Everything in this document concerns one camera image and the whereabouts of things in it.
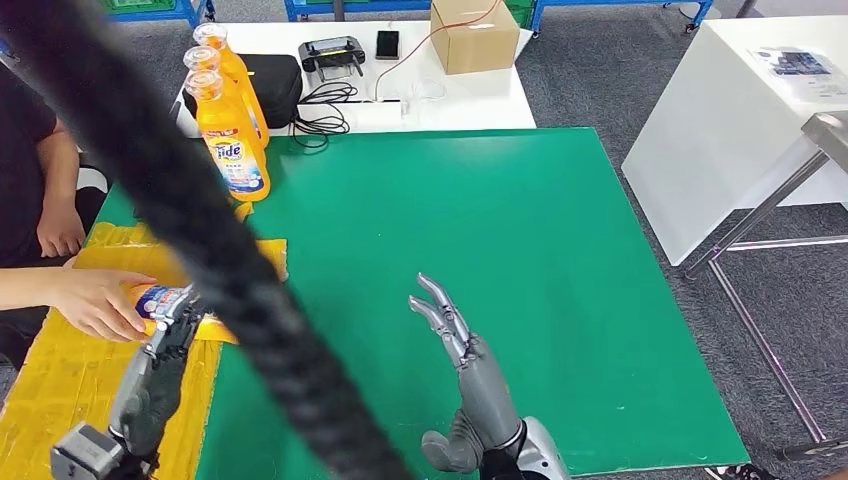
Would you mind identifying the yellow taped cardboard surface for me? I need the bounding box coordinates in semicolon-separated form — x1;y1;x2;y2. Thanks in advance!
0;221;223;480

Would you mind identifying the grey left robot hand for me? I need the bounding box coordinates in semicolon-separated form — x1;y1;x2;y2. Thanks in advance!
107;301;203;458

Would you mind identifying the blue wheeled rack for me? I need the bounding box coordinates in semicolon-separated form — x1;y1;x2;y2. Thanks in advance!
284;0;432;24
105;0;219;31
531;0;717;31

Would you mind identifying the green side mat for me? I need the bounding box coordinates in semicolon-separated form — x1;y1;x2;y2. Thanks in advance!
92;185;160;230

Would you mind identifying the green plastic crate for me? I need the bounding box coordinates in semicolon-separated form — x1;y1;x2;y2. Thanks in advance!
503;0;537;28
105;0;179;15

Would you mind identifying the black remote controller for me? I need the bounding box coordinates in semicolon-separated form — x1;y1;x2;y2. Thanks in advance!
298;36;367;82

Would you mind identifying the person's right hand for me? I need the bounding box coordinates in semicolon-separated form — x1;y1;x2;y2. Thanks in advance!
49;268;159;344

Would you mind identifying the person's left hand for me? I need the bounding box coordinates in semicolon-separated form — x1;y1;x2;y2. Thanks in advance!
36;208;87;260

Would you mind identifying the black smartphone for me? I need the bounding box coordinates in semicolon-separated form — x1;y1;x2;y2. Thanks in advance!
375;29;401;61

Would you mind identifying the white table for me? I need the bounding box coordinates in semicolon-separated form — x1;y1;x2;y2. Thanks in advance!
173;19;537;138

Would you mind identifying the white cabinet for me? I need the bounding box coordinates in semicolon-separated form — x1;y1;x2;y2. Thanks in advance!
620;14;848;266

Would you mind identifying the thick black braided cable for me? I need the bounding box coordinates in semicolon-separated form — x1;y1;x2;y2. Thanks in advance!
0;0;415;480

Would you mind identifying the green table mat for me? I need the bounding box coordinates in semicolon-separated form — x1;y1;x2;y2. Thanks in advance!
195;127;751;480

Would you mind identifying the thin black cable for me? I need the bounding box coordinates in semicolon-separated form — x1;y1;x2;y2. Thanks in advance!
291;80;402;152

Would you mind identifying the steel table frame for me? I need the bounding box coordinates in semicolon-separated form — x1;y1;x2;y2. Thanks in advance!
685;110;848;462

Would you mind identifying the brown cardboard box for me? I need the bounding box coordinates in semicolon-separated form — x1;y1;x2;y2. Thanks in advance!
430;0;522;75

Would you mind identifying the black zip carrying case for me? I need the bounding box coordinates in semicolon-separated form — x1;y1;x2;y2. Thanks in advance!
182;54;304;130

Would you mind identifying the red wire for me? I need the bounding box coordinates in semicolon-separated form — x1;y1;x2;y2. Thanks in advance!
374;0;503;102

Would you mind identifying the orange detergent bottle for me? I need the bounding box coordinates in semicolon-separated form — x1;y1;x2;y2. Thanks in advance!
127;281;238;346
184;69;272;203
182;44;268;167
193;23;270;148

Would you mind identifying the yellow plastic bag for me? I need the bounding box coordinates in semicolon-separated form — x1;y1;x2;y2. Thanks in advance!
235;201;289;283

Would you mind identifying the printed paper sheet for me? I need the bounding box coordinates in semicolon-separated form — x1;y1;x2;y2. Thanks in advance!
748;46;848;102

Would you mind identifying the person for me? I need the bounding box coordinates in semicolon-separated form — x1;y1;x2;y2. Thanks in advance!
0;62;160;369

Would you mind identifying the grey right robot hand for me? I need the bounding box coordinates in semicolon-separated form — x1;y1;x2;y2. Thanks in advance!
407;272;525;475

